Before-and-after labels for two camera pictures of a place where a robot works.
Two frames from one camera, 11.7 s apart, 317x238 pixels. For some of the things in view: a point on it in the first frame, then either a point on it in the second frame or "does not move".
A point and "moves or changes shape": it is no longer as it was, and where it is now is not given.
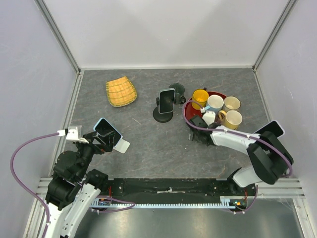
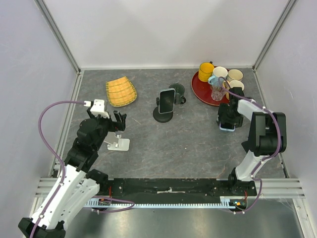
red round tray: (190, 112) to (202, 90)
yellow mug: (200, 96) to (205, 71)
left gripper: (104, 145) to (119, 125)
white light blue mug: (215, 103) to (219, 72)
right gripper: (193, 135) to (237, 121)
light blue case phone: (103, 127) moves or changes shape
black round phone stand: (162, 118) does not move
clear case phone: (166, 100) does not move
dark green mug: (179, 91) does not move
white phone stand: (122, 146) does not move
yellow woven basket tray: (120, 91) does not move
